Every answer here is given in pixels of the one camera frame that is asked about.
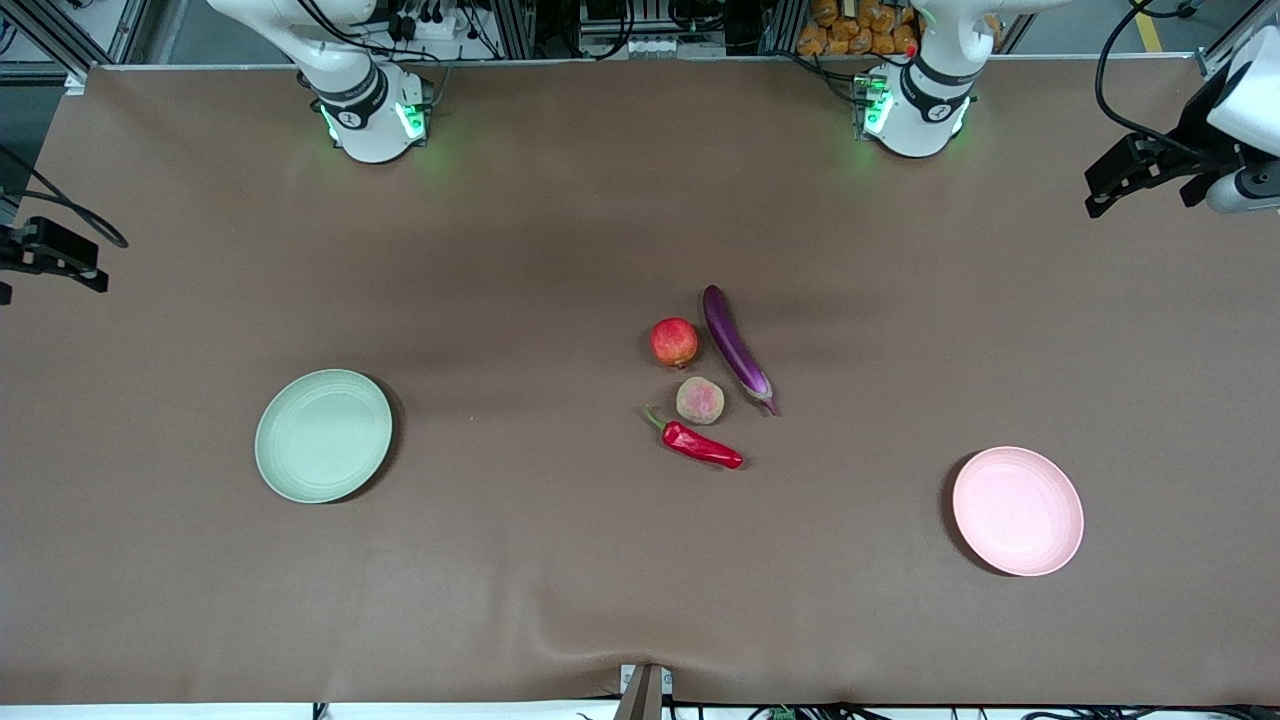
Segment red pomegranate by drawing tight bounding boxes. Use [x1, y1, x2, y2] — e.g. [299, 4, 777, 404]
[651, 317, 700, 370]

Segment yellow-pink peach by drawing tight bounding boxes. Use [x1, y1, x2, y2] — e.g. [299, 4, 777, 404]
[676, 376, 726, 426]

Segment red chili pepper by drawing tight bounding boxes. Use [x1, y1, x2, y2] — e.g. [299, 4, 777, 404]
[645, 404, 745, 471]

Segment orange snack bags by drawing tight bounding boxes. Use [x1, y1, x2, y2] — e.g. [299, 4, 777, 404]
[797, 0, 921, 57]

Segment pale green round plate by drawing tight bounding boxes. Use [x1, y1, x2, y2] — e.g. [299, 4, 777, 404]
[254, 369, 394, 504]

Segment brown table cover mat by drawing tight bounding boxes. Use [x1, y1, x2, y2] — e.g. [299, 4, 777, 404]
[0, 55, 1280, 707]

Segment pink round plate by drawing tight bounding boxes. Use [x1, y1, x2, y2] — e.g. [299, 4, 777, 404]
[951, 446, 1085, 578]

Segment white power strip with plugs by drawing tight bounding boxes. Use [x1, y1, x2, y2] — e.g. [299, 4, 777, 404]
[385, 0, 476, 41]

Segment purple eggplant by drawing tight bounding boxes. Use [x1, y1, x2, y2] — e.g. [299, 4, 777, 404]
[702, 285, 781, 417]

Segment long white power strip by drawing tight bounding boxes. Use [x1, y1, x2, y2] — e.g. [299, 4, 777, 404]
[625, 35, 728, 58]

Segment aluminium frame post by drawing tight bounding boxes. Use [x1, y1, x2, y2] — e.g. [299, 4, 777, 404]
[1195, 0, 1280, 79]
[0, 0, 151, 86]

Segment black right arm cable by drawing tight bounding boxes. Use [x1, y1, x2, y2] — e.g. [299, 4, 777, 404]
[0, 145, 129, 248]

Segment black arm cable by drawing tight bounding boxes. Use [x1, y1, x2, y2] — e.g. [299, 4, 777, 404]
[1095, 0, 1216, 161]
[0, 145, 129, 248]

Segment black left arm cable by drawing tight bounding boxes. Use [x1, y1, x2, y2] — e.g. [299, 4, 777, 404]
[1095, 0, 1216, 161]

